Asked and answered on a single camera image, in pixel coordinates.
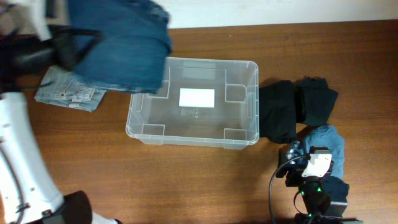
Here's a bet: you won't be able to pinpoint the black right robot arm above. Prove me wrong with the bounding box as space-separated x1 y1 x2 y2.
269 146 363 224

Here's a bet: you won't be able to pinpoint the light blue jeans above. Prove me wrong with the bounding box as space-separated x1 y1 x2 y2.
34 66 106 112

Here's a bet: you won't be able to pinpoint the clear plastic storage bin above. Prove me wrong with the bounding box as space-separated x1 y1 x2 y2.
125 57 259 149

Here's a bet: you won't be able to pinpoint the dark blue jeans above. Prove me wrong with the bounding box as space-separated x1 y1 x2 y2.
68 0 172 93

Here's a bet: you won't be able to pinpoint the white label in bin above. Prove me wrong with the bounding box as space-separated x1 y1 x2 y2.
178 88 215 108

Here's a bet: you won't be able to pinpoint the black folded garment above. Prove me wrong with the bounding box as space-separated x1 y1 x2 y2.
259 77 338 144

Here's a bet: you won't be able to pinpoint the blue folded cloth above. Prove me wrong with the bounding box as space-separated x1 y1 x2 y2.
287 124 345 179

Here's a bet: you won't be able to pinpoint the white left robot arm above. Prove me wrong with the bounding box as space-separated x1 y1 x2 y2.
1 25 119 224

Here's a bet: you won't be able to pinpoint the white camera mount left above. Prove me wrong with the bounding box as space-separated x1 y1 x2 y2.
1 0 69 40

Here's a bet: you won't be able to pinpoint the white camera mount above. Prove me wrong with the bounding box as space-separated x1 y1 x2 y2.
302 146 332 177
1 0 69 40

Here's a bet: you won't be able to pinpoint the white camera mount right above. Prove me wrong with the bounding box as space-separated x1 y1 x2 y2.
302 146 332 177

